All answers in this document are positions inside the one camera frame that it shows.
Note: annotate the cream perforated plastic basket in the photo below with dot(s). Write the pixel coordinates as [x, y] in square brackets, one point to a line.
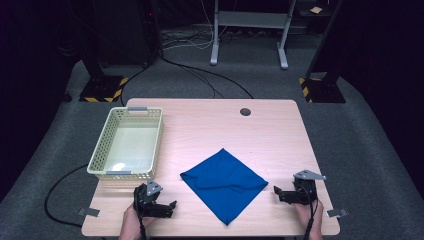
[133, 146]

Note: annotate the blue t-shirt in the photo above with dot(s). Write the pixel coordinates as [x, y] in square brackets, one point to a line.
[225, 186]

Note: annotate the brown cardboard piece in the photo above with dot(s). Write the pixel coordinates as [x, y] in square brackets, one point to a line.
[316, 10]

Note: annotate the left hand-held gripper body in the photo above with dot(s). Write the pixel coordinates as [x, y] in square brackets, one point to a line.
[143, 198]

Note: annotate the person's right hand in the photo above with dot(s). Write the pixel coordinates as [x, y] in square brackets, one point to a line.
[304, 215]

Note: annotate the black stand with striped base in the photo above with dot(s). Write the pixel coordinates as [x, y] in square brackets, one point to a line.
[103, 89]
[321, 90]

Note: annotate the person's left hand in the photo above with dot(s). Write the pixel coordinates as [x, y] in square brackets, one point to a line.
[130, 220]

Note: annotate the white metal desk frame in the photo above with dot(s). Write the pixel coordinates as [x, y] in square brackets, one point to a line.
[250, 19]

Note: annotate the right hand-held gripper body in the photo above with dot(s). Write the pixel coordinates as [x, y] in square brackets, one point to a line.
[305, 191]

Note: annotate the black computer tower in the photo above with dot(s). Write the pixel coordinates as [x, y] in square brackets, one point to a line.
[126, 30]

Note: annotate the grey tape strip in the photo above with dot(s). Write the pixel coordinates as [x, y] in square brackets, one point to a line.
[337, 212]
[88, 212]

